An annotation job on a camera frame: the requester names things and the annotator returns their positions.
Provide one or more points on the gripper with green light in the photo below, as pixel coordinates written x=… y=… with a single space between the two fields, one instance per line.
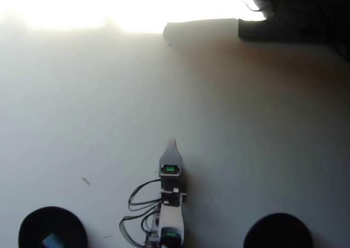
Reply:
x=171 y=174

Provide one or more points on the blue cube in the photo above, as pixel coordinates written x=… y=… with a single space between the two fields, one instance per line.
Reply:
x=52 y=240

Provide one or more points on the white Koch robot arm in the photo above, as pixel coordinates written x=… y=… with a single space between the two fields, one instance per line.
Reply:
x=171 y=218

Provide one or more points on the black bowl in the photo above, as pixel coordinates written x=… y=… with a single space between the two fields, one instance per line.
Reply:
x=277 y=231
x=35 y=226

